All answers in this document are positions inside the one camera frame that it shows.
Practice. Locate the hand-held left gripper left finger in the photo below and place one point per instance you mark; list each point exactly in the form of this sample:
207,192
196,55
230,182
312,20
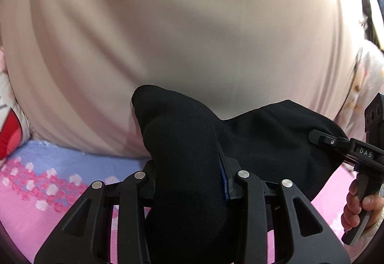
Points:
132,195

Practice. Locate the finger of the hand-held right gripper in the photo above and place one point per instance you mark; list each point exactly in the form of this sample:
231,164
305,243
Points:
325,138

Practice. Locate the pink and blue blanket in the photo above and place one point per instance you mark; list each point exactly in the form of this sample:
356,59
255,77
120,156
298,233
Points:
33,216

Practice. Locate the large beige pillow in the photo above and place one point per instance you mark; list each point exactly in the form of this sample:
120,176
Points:
180,29

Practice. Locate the red and white printed pillow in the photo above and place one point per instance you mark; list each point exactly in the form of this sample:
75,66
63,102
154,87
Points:
11,136

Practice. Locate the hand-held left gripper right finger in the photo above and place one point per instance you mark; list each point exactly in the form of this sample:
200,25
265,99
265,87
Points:
224,187

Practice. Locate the person's right hand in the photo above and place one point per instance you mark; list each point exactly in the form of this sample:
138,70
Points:
351,210

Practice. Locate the black pants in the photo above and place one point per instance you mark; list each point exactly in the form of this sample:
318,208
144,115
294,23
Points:
186,144

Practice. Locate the pale floral cloth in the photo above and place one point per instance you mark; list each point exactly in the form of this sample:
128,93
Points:
364,80

